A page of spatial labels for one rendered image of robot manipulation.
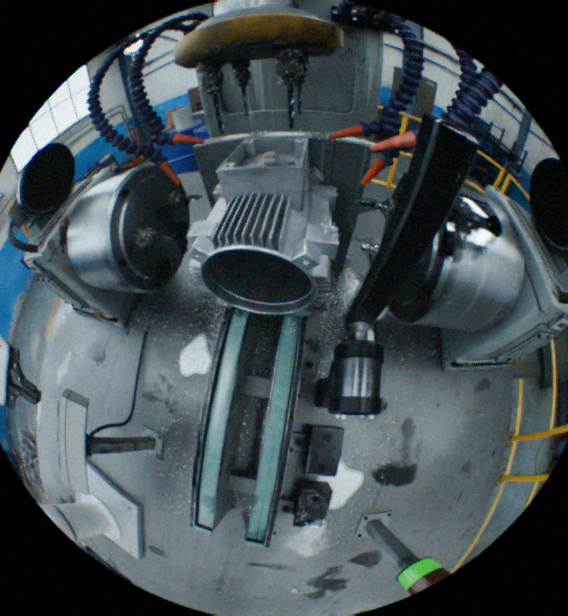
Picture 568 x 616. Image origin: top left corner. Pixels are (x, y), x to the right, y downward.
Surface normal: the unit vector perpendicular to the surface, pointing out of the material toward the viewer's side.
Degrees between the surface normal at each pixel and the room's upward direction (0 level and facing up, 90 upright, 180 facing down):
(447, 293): 69
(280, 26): 90
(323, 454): 0
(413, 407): 0
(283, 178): 90
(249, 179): 90
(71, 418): 52
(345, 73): 90
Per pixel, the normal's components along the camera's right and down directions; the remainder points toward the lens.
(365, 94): -0.14, 0.89
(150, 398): -0.04, -0.44
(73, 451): 0.76, -0.18
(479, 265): -0.14, 0.40
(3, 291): 0.97, 0.18
